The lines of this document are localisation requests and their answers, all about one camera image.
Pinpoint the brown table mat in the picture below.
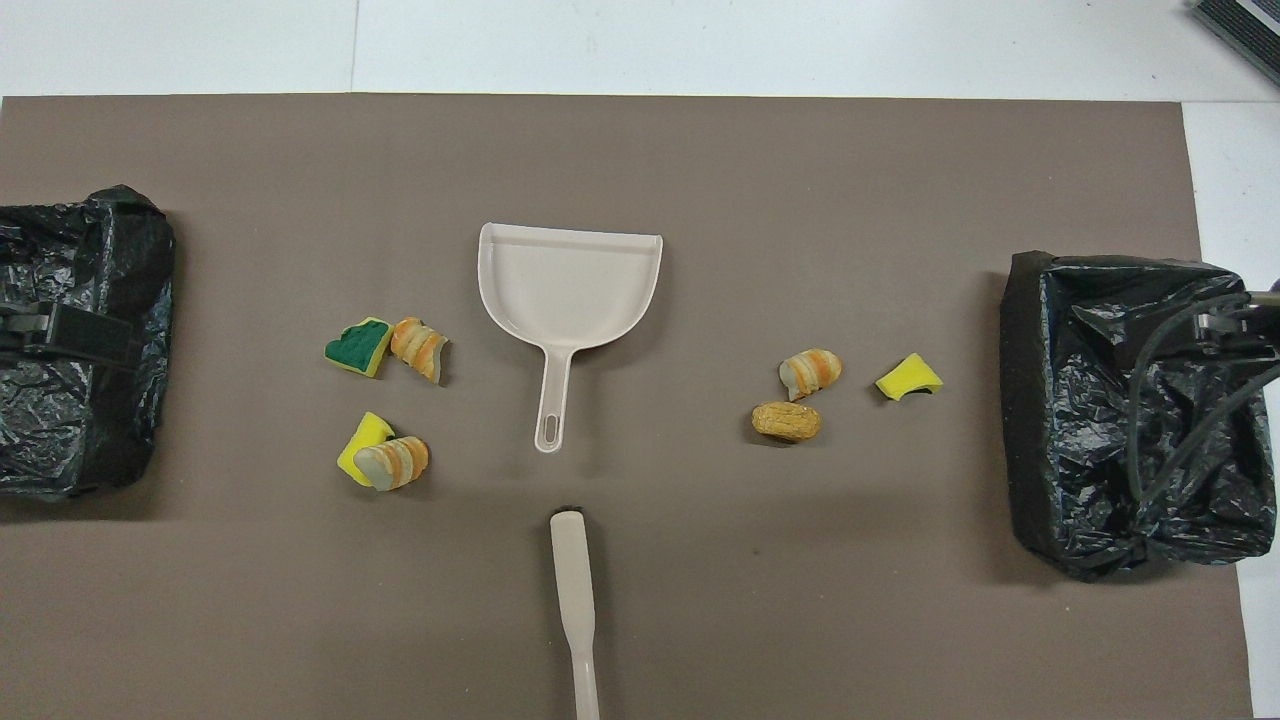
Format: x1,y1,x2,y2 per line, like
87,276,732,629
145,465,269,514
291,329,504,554
0,95,1253,720

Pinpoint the beige brush with black bristles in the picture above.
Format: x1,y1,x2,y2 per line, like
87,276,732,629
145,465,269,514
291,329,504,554
549,507,602,720

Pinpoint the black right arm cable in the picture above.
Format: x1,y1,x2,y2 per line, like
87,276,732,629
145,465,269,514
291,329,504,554
1128,292,1280,501

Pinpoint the yellow sponge wedge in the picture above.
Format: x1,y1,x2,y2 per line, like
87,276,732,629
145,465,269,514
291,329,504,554
876,353,944,402

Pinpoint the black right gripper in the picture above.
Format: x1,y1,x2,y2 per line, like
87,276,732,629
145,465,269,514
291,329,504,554
1195,285,1280,359

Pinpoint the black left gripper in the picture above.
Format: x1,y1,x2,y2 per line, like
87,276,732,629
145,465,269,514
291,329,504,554
0,303,141,367

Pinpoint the notched yellow sponge piece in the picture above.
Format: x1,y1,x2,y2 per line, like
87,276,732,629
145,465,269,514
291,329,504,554
337,411,396,488

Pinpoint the orange striped croissant piece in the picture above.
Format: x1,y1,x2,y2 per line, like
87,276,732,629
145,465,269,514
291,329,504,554
779,349,843,402
390,317,449,385

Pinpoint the green-topped yellow sponge piece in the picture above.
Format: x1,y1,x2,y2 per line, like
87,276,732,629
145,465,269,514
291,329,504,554
324,317,394,380

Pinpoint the pale bread chunk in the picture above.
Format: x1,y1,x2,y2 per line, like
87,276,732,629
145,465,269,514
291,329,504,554
354,436,431,492

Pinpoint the beige plastic dustpan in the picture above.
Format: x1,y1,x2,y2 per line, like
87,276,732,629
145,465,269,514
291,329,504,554
478,222,664,454

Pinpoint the black bag-lined bin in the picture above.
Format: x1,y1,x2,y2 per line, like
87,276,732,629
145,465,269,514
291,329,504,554
1000,250,1279,583
0,185,177,501

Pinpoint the gray ribbed device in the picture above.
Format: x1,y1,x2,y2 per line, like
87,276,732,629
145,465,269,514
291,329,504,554
1188,0,1280,59

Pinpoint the round golden bread bun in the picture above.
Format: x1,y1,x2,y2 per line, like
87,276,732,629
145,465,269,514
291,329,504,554
752,402,823,444

